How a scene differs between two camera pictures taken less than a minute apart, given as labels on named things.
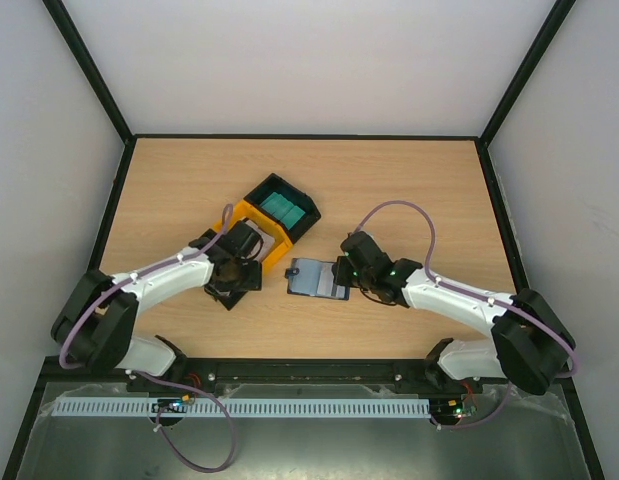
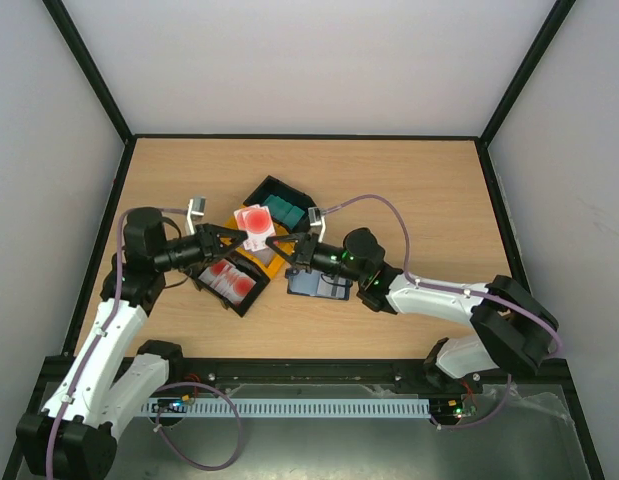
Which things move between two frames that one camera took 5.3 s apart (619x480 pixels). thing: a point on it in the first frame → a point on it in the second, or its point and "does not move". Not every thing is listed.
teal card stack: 282,208 does not move
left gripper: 253,282 → 208,244
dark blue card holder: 314,278 does not move
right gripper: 342,270 → 304,253
